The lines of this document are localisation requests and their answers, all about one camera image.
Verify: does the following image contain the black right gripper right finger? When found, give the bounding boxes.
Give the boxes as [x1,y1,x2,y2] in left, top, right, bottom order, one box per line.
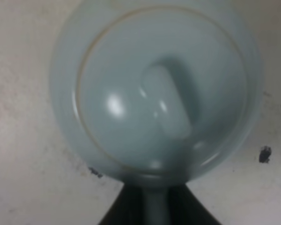
[168,184,221,225]

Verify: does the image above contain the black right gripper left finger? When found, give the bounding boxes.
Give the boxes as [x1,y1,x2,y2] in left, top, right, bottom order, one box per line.
[99,185,144,225]

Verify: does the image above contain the light blue porcelain teapot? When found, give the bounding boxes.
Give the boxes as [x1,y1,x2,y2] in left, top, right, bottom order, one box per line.
[49,0,263,225]

